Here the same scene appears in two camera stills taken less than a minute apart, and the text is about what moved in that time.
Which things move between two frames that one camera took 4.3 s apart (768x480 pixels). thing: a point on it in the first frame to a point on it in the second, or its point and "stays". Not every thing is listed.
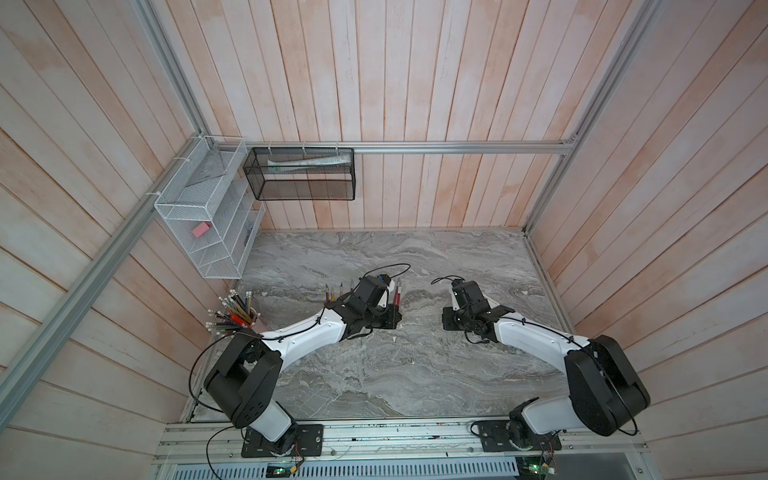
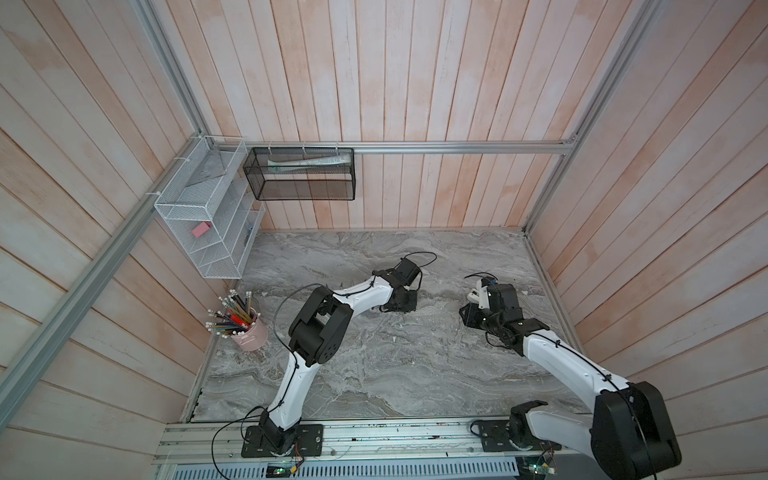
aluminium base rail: [220, 442] stays
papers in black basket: [282, 165] stays
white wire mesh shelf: [216, 206] stays
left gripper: [394, 317] to [411, 306]
